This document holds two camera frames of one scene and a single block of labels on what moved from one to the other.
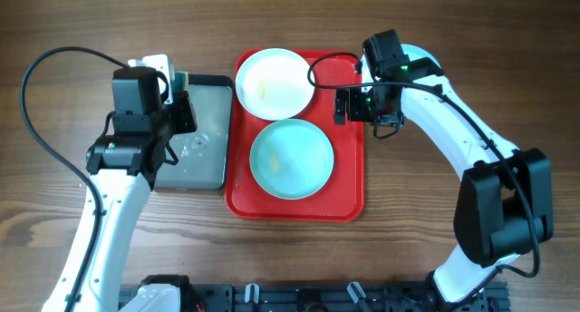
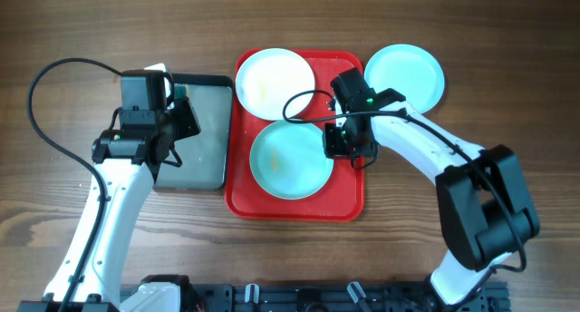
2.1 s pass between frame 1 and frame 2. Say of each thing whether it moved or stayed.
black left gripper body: stayed
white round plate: stayed
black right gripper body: moved
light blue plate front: stayed
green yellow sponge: moved
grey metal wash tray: stayed
